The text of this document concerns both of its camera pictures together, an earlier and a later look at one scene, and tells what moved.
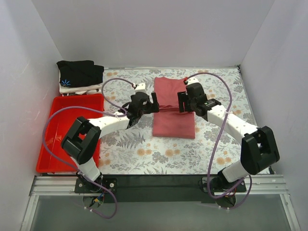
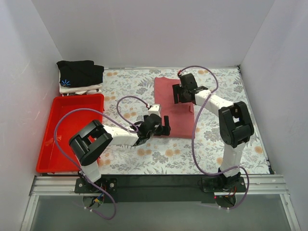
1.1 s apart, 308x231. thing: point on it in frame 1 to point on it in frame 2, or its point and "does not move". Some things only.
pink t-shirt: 169,122 does not move
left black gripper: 152,105 to 162,128
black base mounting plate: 159,188 does not move
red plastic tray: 64,109 does not move
